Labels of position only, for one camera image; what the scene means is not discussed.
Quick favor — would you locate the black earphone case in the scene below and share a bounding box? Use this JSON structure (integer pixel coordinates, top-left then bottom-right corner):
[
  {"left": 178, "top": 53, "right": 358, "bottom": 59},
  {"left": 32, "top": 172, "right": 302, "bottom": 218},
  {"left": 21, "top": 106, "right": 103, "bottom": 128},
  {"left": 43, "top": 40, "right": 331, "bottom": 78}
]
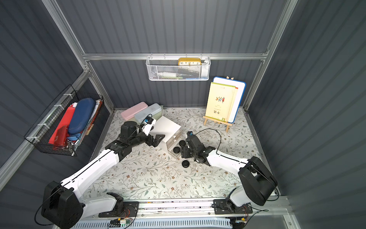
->
[
  {"left": 182, "top": 160, "right": 190, "bottom": 168},
  {"left": 173, "top": 147, "right": 180, "bottom": 154},
  {"left": 179, "top": 140, "right": 186, "bottom": 147}
]

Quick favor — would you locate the white drawer cabinet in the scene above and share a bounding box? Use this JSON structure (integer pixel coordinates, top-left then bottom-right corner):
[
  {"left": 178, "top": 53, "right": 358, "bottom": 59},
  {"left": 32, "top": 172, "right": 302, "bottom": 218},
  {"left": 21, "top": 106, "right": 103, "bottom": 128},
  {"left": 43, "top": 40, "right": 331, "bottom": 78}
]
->
[{"left": 150, "top": 116, "right": 182, "bottom": 152}]

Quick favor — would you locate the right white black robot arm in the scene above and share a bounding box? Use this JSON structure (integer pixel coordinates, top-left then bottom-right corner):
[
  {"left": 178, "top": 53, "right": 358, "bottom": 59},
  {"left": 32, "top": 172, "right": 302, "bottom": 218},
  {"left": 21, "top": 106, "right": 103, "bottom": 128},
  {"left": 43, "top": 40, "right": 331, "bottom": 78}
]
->
[{"left": 183, "top": 131, "right": 278, "bottom": 210}]

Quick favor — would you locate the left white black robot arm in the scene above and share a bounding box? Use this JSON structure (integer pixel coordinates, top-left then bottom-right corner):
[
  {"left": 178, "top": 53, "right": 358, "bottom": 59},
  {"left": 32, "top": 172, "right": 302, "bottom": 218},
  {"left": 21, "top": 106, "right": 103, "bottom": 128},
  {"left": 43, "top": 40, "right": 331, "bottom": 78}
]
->
[{"left": 37, "top": 116, "right": 165, "bottom": 229}]

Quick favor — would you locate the grey-blue pencil case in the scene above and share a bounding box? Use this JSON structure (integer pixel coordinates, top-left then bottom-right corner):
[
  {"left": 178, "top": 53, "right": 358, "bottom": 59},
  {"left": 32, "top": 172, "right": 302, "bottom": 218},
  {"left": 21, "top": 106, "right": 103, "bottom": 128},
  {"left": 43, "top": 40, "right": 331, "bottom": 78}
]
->
[{"left": 134, "top": 103, "right": 163, "bottom": 123}]

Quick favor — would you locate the pink pencil case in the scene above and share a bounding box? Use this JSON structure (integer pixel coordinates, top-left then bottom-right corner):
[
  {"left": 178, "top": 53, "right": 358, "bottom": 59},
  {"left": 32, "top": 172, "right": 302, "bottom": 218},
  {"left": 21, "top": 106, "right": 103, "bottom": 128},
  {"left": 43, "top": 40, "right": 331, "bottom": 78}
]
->
[{"left": 121, "top": 102, "right": 148, "bottom": 121}]

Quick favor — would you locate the green book box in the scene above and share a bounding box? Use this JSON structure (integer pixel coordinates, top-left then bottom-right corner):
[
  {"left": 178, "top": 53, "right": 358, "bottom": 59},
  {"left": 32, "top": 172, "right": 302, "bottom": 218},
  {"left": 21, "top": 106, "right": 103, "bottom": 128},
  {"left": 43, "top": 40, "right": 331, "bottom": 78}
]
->
[{"left": 129, "top": 111, "right": 163, "bottom": 124}]

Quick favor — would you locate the wooden easel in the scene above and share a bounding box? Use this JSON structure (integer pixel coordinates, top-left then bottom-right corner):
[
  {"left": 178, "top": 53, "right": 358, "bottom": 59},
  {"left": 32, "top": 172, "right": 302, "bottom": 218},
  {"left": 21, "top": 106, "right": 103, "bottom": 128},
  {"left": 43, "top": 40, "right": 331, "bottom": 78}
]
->
[{"left": 202, "top": 75, "right": 234, "bottom": 133}]

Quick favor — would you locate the navy blue case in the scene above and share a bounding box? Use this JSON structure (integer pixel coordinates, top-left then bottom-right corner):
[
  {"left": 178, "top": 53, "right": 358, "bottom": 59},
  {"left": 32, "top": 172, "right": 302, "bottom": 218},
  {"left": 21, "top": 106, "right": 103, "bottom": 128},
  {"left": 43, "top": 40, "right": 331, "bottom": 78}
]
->
[{"left": 68, "top": 98, "right": 96, "bottom": 135}]

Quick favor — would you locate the yellow booklet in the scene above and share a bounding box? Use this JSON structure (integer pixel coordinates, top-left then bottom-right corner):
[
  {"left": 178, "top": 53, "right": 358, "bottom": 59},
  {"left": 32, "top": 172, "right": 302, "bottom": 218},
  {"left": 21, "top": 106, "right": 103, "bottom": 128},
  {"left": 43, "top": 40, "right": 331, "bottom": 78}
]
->
[{"left": 205, "top": 81, "right": 239, "bottom": 123}]

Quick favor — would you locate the blue-framed whiteboard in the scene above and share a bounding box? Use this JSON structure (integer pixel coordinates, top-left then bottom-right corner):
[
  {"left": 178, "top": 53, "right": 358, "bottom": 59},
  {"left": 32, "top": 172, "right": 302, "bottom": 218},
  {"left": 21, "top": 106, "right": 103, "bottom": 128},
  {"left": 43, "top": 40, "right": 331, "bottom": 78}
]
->
[{"left": 213, "top": 76, "right": 246, "bottom": 124}]

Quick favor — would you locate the red folder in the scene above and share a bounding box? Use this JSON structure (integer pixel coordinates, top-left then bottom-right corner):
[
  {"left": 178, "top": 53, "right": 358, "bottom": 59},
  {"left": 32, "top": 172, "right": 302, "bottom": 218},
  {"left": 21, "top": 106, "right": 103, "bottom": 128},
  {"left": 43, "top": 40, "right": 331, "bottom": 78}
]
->
[{"left": 48, "top": 103, "right": 76, "bottom": 147}]

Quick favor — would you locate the yellow clock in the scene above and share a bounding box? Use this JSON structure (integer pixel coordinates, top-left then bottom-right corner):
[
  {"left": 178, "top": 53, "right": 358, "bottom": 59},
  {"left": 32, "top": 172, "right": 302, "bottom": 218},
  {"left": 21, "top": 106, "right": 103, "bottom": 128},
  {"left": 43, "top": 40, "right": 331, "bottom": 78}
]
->
[{"left": 178, "top": 57, "right": 202, "bottom": 66}]

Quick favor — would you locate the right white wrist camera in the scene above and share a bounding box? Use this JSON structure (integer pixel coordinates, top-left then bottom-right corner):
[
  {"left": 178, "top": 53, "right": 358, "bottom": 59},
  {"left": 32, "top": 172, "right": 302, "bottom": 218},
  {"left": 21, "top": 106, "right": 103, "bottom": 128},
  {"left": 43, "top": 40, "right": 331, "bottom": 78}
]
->
[{"left": 187, "top": 131, "right": 193, "bottom": 138}]

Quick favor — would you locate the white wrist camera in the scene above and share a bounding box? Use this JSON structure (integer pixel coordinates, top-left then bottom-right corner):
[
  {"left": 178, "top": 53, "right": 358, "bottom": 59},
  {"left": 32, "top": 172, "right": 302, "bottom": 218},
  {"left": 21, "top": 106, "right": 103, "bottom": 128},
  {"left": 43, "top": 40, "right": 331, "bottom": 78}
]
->
[
  {"left": 142, "top": 115, "right": 156, "bottom": 136},
  {"left": 187, "top": 131, "right": 193, "bottom": 138}
]

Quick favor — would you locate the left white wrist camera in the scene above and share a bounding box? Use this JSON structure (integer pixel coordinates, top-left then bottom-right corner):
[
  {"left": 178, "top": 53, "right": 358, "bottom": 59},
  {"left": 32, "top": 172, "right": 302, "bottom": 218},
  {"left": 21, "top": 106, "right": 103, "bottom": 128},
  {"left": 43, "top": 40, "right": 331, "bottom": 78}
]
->
[{"left": 142, "top": 115, "right": 156, "bottom": 136}]

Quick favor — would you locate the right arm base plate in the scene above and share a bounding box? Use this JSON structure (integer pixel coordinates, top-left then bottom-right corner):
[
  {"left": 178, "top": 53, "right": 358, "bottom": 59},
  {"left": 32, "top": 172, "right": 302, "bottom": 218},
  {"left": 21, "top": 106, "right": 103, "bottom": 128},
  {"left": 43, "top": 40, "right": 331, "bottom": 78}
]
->
[{"left": 211, "top": 199, "right": 253, "bottom": 215}]

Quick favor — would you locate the black wire side basket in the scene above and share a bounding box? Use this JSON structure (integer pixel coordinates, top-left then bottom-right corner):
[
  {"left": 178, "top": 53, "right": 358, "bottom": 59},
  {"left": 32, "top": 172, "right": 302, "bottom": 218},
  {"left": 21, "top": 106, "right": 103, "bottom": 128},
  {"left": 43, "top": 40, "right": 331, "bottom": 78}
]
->
[{"left": 24, "top": 86, "right": 104, "bottom": 156}]

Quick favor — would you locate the white wire wall basket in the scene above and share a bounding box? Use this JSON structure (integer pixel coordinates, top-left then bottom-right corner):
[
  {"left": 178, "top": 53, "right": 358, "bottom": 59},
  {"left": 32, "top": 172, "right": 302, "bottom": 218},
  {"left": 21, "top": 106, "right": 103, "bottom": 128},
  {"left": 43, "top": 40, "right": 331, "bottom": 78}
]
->
[{"left": 146, "top": 56, "right": 211, "bottom": 81}]

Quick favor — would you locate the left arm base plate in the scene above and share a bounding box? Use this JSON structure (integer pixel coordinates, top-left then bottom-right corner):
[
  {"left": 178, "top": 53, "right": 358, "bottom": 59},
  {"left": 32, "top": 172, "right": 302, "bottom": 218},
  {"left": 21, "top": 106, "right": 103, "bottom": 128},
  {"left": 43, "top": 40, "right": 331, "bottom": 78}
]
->
[{"left": 98, "top": 201, "right": 139, "bottom": 218}]

